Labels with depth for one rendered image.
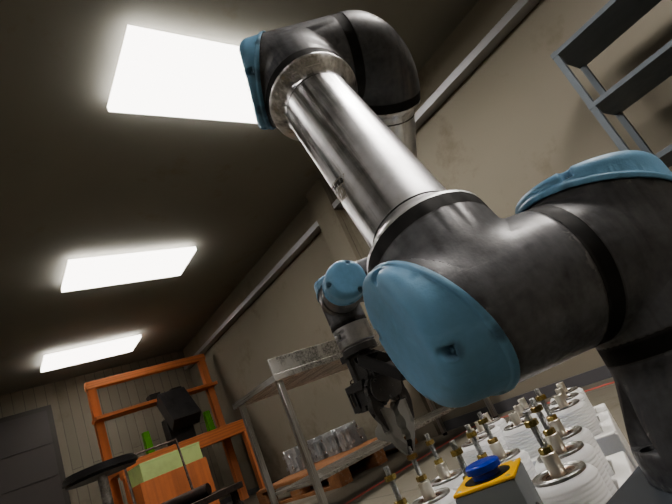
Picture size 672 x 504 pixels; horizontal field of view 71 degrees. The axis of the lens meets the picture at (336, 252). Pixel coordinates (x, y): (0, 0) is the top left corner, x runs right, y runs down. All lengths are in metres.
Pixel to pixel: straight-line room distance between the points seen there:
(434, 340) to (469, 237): 0.08
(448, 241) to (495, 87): 3.45
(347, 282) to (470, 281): 0.51
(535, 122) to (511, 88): 0.31
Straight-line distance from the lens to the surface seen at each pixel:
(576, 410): 1.27
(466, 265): 0.32
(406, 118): 0.72
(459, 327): 0.31
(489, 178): 3.72
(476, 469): 0.58
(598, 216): 0.38
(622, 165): 0.41
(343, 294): 0.81
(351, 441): 4.79
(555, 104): 3.53
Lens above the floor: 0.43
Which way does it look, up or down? 18 degrees up
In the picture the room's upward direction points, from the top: 24 degrees counter-clockwise
